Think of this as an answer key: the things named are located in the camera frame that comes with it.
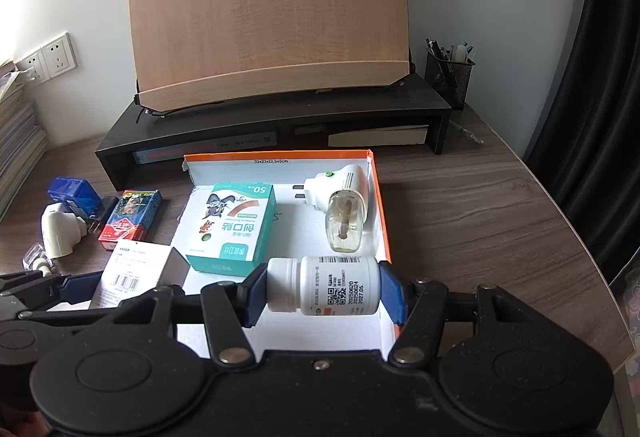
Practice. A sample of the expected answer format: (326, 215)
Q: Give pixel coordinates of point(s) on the teal bandage box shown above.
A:
(232, 229)

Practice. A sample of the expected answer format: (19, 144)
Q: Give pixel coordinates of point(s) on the white plug-in mosquito repellent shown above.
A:
(340, 199)

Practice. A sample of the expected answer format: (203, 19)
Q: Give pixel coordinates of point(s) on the stack of books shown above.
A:
(17, 142)

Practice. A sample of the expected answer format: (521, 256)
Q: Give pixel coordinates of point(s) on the wooden book stand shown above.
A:
(270, 7)

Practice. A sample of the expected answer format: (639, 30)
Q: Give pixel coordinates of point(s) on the black pen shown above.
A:
(436, 49)

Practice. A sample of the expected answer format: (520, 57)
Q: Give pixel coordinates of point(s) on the white pill bottle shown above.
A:
(320, 284)

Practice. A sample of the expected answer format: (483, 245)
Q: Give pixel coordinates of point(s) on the orange and white cardboard box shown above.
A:
(320, 227)

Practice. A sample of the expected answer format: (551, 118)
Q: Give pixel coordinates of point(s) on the black curtain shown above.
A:
(595, 92)

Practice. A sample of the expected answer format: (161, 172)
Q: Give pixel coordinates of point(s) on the white barcode paper box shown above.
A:
(132, 274)

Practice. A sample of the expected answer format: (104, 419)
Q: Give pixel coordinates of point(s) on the white plug in socket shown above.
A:
(26, 73)

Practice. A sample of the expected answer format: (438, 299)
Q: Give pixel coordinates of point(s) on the white power adapter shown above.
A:
(59, 229)

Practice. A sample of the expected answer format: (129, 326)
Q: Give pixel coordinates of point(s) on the clear plastic pen cap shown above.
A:
(467, 133)

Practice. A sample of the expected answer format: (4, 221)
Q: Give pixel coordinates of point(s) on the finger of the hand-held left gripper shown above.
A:
(65, 316)
(80, 288)

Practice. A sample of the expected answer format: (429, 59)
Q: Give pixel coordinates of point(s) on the black desk riser shelf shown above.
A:
(280, 117)

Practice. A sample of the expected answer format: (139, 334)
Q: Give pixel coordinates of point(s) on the blue plastic box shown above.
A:
(72, 194)

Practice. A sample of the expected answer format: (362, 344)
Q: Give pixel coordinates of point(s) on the red and blue card box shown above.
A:
(131, 216)

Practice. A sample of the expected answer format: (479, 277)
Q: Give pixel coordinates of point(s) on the white correction fluid bottle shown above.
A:
(461, 53)

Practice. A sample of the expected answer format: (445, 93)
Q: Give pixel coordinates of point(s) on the floral patterned cloth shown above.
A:
(627, 312)

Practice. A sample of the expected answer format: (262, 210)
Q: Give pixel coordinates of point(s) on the white wall socket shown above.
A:
(31, 66)
(59, 56)

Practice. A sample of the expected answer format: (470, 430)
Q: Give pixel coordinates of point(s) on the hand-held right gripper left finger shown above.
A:
(257, 289)

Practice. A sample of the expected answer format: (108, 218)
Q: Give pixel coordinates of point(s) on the black charger plug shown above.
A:
(102, 214)

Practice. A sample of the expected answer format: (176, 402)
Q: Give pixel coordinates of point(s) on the black mesh pen holder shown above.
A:
(452, 82)

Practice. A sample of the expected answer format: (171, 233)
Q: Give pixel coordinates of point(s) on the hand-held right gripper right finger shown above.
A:
(392, 291)

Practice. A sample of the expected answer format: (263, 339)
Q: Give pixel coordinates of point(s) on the clear glass refill bottle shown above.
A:
(36, 259)

